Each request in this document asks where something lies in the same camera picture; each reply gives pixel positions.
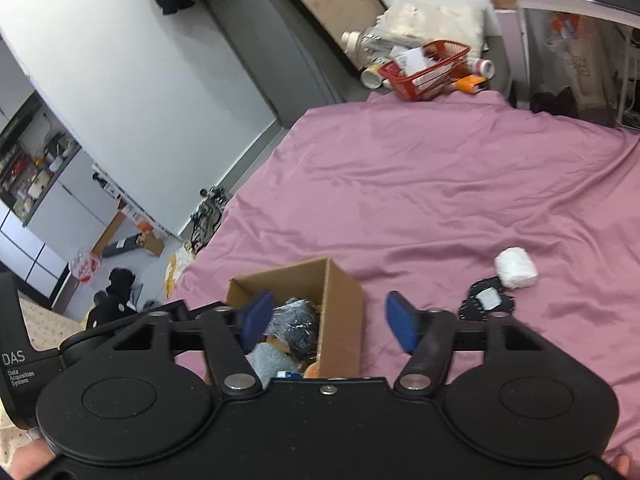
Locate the purple bed sheet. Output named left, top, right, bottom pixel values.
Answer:
left=165, top=89, right=640, bottom=466

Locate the white tote bag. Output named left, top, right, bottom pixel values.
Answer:
left=375, top=0, right=488, bottom=53

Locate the flat cardboard box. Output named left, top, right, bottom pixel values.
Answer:
left=90, top=207, right=166, bottom=260

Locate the black plush toy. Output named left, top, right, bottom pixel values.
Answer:
left=85, top=267, right=143, bottom=331

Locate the printed paper bag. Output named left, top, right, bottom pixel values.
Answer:
left=545, top=10, right=626, bottom=121

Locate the black bag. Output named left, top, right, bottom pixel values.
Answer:
left=530, top=87, right=581, bottom=117

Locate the black pouch with white label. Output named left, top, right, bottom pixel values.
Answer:
left=456, top=277, right=516, bottom=322

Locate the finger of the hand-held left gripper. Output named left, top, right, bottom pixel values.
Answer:
left=59, top=322, right=126, bottom=369

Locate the grey door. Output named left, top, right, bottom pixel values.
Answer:
left=205, top=0, right=351, bottom=128

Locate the black sequin pouch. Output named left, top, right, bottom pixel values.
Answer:
left=265, top=299, right=321, bottom=361

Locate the paper tube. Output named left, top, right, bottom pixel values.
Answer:
left=360, top=64, right=388, bottom=88

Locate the orange packet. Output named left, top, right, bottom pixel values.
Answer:
left=454, top=74, right=488, bottom=95

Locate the red plastic basket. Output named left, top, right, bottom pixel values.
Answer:
left=377, top=40, right=472, bottom=102

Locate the white desk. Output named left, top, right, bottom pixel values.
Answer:
left=489, top=0, right=640, bottom=111

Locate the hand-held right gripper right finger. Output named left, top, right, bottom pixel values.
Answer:
left=384, top=290, right=550, bottom=398

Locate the white kitchen cabinet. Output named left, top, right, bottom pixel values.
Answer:
left=0, top=92, right=166, bottom=306

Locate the white soft roll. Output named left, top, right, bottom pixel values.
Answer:
left=494, top=246, right=540, bottom=290

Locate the pink-capped white bottle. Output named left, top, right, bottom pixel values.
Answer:
left=465, top=56, right=496, bottom=78

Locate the red white plastic bag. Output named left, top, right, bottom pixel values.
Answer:
left=69, top=245, right=101, bottom=283

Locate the white metal rack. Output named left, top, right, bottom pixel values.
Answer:
left=615, top=25, right=640, bottom=133

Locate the cream dotted cloth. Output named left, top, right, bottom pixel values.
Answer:
left=0, top=287, right=86, bottom=471

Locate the yellow paper bag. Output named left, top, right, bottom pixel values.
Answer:
left=164, top=247, right=197, bottom=301

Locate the brown cardboard box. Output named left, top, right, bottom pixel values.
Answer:
left=225, top=257, right=365, bottom=381

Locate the person's left hand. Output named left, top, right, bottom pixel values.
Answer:
left=7, top=427, right=57, bottom=480

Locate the clear plastic bottle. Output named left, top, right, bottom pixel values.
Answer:
left=341, top=25, right=401, bottom=63

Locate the grey-blue round plush toy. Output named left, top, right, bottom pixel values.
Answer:
left=246, top=342, right=303, bottom=380

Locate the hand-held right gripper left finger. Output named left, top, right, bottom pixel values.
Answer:
left=105, top=289, right=276, bottom=397

